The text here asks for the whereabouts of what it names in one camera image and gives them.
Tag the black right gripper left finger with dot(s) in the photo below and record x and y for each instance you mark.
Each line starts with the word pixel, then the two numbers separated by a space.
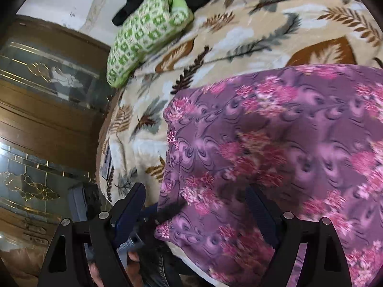
pixel 99 239

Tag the purple floral garment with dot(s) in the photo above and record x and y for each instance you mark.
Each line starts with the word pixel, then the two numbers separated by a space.
pixel 309 137

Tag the person left hand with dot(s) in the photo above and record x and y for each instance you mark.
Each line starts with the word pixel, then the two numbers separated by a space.
pixel 132 269

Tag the purple blanket label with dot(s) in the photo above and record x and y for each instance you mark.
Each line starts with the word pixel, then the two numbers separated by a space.
pixel 105 166

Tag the wooden glass cabinet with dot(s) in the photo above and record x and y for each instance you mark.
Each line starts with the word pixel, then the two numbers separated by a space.
pixel 54 98

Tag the green white patterned cloth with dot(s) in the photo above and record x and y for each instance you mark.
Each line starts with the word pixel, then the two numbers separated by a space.
pixel 154 24

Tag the beige leaf-print blanket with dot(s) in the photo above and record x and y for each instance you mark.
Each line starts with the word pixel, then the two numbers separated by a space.
pixel 226 39

